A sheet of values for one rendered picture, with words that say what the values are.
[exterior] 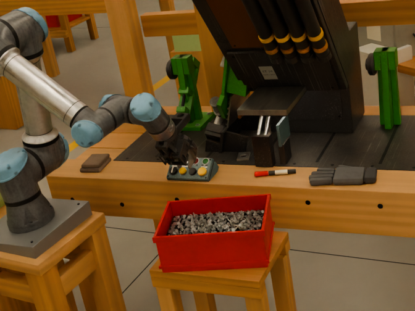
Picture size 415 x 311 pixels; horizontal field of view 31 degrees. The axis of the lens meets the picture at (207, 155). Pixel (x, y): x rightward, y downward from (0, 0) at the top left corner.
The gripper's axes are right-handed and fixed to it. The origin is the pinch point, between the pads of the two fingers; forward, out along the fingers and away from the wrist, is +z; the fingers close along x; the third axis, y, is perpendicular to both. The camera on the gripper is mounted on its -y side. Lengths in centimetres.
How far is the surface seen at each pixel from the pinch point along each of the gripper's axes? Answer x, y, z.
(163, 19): -41, -74, 21
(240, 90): 7.6, -29.1, 5.8
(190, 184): -4.1, 3.9, 10.7
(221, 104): 1.6, -24.1, 6.6
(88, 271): -33, 36, 12
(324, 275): 9, -12, 131
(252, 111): 18.7, -14.0, -5.2
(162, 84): -201, -216, 273
